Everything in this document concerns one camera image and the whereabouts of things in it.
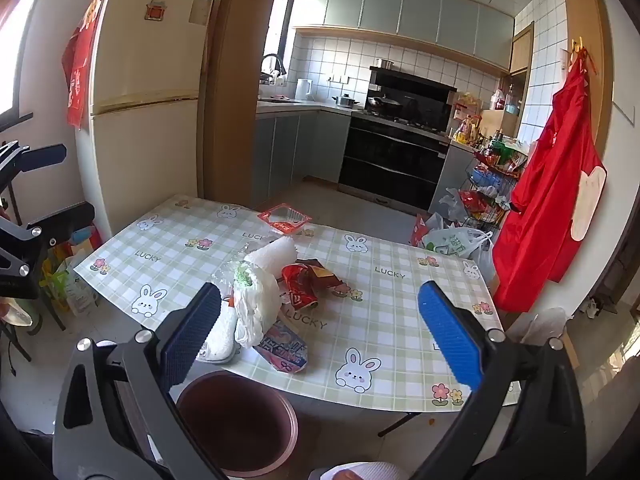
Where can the pink plastic bin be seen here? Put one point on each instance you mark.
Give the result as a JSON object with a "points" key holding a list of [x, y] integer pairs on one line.
{"points": [[235, 425]]}

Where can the crushed red can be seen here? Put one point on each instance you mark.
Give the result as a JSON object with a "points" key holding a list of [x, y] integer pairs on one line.
{"points": [[297, 285]]}

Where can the oil jug with red cap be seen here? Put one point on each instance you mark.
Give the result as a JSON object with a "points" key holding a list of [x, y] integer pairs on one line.
{"points": [[498, 100]]}

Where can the clear white plastic wrapper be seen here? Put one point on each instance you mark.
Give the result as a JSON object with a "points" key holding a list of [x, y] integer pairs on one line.
{"points": [[272, 255]]}

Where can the white foam fruit net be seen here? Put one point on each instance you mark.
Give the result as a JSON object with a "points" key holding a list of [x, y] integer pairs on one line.
{"points": [[220, 340]]}

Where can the wooden box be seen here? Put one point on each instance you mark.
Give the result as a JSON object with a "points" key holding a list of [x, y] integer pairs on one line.
{"points": [[497, 122]]}

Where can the black range hood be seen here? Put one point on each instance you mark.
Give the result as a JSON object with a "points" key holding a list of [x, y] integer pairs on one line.
{"points": [[415, 90]]}

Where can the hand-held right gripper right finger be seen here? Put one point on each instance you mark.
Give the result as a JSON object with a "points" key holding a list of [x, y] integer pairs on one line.
{"points": [[450, 330]]}

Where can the white textured cloth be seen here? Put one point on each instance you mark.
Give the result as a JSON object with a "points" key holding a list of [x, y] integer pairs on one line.
{"points": [[370, 472]]}

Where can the white green plastic bag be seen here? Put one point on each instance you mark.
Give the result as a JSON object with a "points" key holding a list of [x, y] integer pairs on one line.
{"points": [[452, 245]]}

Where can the grey base cabinets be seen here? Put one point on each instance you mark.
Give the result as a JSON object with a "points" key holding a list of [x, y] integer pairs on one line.
{"points": [[285, 150]]}

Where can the black wok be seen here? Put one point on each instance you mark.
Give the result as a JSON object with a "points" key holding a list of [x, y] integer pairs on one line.
{"points": [[384, 103]]}

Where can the yellow wall hook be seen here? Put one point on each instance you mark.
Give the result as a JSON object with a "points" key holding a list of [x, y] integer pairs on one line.
{"points": [[577, 46]]}

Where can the black table leg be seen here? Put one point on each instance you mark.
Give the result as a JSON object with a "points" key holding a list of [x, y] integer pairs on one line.
{"points": [[397, 425]]}

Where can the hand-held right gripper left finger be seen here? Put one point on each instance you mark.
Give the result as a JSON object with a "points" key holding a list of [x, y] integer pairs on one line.
{"points": [[190, 330]]}

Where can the white kettle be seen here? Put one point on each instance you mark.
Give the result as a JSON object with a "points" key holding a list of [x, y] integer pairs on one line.
{"points": [[303, 90]]}

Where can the living room window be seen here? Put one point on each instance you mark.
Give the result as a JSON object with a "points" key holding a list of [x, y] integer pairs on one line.
{"points": [[17, 40]]}

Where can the pile of colourful bags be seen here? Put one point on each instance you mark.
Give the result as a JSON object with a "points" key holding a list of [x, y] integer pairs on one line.
{"points": [[75, 280]]}

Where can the crumpled white plastic bag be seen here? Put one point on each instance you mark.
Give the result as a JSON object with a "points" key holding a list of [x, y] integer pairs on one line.
{"points": [[452, 205]]}

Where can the red shopping bag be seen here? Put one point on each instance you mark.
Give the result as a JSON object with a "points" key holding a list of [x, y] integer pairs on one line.
{"points": [[419, 230]]}

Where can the steel pot with lid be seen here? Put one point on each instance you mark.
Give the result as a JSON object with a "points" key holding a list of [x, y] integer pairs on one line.
{"points": [[345, 101]]}

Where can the black integrated stove oven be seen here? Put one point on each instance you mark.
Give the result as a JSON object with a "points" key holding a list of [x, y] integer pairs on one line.
{"points": [[390, 160]]}

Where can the wooden door frame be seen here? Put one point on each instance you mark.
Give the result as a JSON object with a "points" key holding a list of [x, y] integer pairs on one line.
{"points": [[235, 85]]}

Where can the red hanging banner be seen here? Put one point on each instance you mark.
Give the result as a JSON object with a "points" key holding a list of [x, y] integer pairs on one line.
{"points": [[80, 75]]}

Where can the kitchen window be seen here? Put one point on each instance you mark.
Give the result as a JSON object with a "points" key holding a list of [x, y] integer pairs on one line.
{"points": [[277, 35]]}

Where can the paper note on fridge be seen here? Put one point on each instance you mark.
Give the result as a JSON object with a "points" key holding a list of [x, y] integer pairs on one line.
{"points": [[201, 6]]}

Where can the checked bunny tablecloth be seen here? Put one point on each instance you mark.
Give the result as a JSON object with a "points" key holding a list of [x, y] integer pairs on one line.
{"points": [[380, 310]]}

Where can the red apron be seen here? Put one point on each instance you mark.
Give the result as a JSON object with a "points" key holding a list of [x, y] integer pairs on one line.
{"points": [[545, 185]]}

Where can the kitchen faucet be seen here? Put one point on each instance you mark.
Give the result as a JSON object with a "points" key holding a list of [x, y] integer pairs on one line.
{"points": [[272, 57]]}

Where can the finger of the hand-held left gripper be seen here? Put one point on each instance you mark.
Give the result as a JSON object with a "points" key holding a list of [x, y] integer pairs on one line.
{"points": [[42, 156], [60, 222]]}

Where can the red fridge magnet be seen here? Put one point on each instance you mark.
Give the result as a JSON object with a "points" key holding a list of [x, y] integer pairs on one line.
{"points": [[154, 10]]}

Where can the grey upper cabinets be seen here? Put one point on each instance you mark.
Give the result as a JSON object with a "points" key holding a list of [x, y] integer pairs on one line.
{"points": [[400, 10]]}

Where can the cream refrigerator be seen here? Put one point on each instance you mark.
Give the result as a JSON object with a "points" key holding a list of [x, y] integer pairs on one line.
{"points": [[145, 150]]}

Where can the red plastic tray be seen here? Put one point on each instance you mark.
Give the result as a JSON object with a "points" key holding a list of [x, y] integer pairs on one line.
{"points": [[287, 220]]}

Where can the group of sauce bottles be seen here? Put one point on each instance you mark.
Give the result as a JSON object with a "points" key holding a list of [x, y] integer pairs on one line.
{"points": [[490, 142]]}

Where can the pink printed packet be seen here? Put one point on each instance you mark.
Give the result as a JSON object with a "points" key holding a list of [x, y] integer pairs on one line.
{"points": [[285, 352]]}

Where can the small steel pot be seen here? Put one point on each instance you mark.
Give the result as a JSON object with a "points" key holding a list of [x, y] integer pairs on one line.
{"points": [[385, 63]]}

